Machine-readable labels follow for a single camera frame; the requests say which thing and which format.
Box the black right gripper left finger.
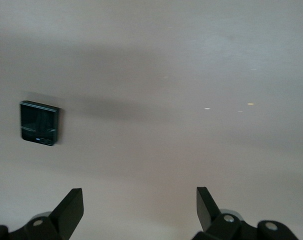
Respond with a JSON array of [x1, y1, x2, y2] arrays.
[[0, 188, 85, 240]]

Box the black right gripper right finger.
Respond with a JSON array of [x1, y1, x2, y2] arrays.
[[191, 186, 299, 240]]

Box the black phone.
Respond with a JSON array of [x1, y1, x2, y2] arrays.
[[19, 100, 62, 147]]

